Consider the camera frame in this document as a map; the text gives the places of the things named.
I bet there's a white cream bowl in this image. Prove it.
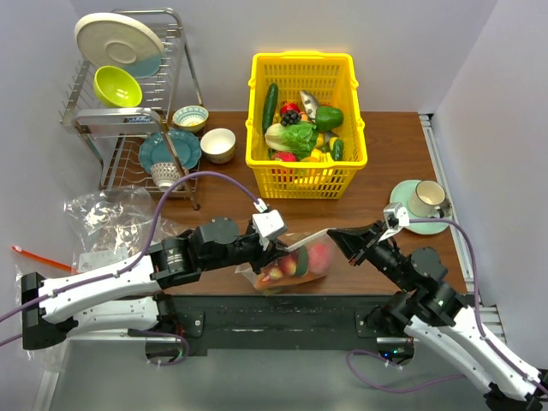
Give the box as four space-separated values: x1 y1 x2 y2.
200 128 236 164

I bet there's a lime green bowl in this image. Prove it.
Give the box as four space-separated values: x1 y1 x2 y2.
93 66 143 108

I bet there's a small green cucumber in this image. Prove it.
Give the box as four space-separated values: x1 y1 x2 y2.
330 138 344 161

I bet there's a yellow plastic basket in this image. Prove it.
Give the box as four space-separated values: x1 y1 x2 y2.
245 51 367 199

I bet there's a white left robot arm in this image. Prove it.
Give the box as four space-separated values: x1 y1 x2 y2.
1 213 292 350

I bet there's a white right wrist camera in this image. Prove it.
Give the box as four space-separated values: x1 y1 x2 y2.
379 202 410 241

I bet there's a red apple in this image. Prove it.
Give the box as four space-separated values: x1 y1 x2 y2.
272 152 298 162

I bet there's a teal patterned small bowl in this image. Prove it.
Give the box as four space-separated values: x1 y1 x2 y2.
171 105 209 133

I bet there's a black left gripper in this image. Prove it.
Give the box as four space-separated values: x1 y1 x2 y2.
201 228 289 275

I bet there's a large cream blue plate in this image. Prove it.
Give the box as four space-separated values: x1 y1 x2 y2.
74 13 164 79

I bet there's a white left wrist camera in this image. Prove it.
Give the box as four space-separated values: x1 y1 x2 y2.
252 199 288 250

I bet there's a teal scalloped plate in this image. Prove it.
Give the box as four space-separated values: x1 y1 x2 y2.
138 129 202 174

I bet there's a grey toy fish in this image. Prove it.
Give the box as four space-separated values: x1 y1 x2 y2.
300 90 320 122

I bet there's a green lettuce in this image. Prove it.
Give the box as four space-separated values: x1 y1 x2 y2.
265 122 319 160

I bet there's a clear white-dotted zip bag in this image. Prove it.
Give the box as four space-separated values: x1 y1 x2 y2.
235 230 337 295

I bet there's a black grape bunch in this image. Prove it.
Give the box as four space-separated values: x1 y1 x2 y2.
281 110 301 127

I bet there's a green bell pepper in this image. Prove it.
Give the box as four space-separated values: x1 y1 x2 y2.
315 105 344 132

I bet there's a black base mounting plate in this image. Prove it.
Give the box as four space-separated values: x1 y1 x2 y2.
152 295 416 363

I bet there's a dark green cucumber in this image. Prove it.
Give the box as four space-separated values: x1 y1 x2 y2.
261 83 278 134

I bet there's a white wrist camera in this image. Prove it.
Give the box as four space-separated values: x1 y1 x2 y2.
379 202 410 241
252 199 288 250

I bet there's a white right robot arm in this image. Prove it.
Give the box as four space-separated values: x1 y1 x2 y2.
327 217 547 410

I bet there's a metal dish rack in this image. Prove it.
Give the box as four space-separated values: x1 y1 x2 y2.
60 8 200 198

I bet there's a mint green saucer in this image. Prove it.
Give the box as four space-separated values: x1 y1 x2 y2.
390 180 452 235

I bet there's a red pomegranate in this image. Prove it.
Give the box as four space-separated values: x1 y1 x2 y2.
280 102 301 116

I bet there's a patterned white bowl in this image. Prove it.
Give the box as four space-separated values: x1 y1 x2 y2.
151 162 184 192

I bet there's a crumpled clear plastic bag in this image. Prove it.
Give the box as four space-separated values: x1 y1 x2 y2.
64 186 187 273

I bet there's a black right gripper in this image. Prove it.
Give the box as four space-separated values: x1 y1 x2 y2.
328 217 414 291

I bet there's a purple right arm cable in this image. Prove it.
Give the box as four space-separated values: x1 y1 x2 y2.
345 217 548 394

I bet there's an orange papaya slice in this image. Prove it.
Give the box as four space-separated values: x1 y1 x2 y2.
253 268 325 293

